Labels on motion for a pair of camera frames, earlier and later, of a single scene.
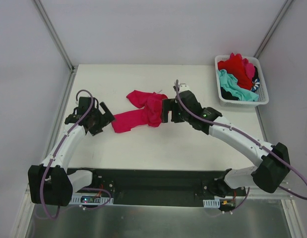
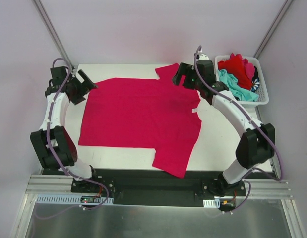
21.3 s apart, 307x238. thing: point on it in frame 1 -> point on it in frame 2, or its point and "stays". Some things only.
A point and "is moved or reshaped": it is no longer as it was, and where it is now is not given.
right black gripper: [173, 110] -> [181, 75]
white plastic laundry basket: [262, 91] stays
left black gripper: [99, 121] -> [80, 87]
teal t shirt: [228, 82] stays
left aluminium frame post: [55, 35] stays
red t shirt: [235, 66] stays
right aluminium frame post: [273, 29] stays
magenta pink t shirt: [150, 114] is moved or reshaped
